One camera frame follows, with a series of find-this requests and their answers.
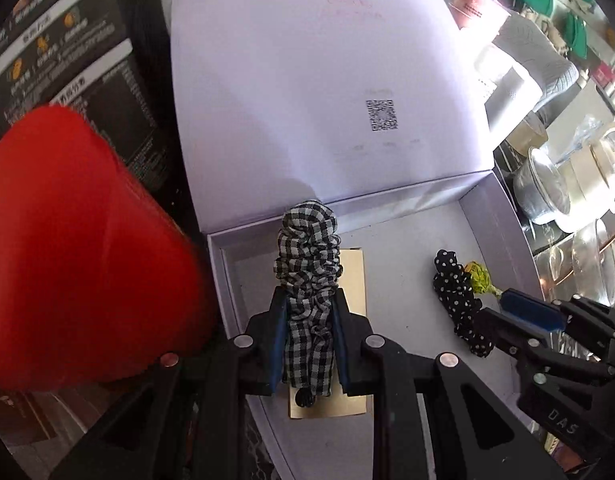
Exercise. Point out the black polka dot scrunchie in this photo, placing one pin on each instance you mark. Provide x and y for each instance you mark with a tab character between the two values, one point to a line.
452	285

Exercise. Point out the white electric kettle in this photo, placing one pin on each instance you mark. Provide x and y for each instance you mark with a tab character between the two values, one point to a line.
589	174

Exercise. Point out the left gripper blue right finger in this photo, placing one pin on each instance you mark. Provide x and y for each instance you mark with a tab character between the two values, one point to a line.
339	345

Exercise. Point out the glass mug with spoon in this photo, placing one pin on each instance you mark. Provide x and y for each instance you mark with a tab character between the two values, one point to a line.
584	264

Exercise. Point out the gold rectangular box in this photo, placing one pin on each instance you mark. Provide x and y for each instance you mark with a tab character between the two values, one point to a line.
338	404

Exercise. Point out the black white gingham scrunchie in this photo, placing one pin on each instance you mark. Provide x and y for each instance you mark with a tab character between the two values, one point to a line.
309	266

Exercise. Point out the yellow green flower hair clip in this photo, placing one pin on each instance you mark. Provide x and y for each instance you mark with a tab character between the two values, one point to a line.
480	279

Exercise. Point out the packing tape roll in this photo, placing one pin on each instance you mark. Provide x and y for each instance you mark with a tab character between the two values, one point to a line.
529	133

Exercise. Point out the open lavender gift box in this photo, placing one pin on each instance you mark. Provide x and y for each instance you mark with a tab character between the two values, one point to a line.
369	107

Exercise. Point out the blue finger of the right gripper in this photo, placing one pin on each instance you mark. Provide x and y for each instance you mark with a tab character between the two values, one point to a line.
532	310
508	334

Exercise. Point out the steel cup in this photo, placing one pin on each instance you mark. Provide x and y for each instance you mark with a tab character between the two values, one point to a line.
540	190

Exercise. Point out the red cylindrical canister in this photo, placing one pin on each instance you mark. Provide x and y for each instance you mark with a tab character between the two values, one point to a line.
96	281

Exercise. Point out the black snack bag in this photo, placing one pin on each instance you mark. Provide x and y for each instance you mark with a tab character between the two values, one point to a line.
109	60

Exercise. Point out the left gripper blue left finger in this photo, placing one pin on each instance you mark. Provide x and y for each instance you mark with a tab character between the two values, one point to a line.
277	333

